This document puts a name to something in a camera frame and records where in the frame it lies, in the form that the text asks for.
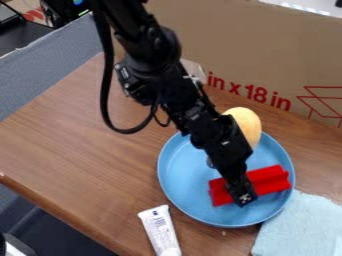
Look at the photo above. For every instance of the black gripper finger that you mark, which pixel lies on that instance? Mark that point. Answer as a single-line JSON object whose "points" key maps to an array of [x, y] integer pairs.
{"points": [[240, 188]]}

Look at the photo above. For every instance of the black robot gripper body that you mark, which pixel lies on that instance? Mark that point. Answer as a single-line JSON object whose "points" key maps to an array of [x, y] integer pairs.
{"points": [[214, 132]]}

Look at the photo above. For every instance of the red plastic block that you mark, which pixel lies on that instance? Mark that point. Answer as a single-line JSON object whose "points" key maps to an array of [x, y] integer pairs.
{"points": [[268, 180]]}

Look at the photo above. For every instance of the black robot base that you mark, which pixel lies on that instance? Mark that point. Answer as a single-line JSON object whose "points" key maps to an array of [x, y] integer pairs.
{"points": [[63, 11]]}

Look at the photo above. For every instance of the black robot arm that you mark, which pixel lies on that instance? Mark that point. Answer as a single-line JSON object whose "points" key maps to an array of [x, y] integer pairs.
{"points": [[141, 57]]}

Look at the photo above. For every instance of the yellow potato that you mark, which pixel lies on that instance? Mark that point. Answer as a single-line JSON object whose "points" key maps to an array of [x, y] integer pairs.
{"points": [[248, 123]]}

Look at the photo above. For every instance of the blue round plate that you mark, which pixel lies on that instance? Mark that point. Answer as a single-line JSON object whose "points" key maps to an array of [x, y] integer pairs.
{"points": [[183, 174]]}

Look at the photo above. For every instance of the white cream tube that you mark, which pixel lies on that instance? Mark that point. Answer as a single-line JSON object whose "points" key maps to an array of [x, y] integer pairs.
{"points": [[160, 231]]}

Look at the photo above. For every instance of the light blue towel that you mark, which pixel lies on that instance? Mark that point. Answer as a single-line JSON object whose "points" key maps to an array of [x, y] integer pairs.
{"points": [[304, 230]]}

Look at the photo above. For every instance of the brown cardboard box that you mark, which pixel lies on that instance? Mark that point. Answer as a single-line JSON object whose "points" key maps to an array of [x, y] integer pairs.
{"points": [[272, 54]]}

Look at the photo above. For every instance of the grey fabric divider panel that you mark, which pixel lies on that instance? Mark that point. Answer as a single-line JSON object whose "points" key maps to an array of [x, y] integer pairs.
{"points": [[35, 67]]}

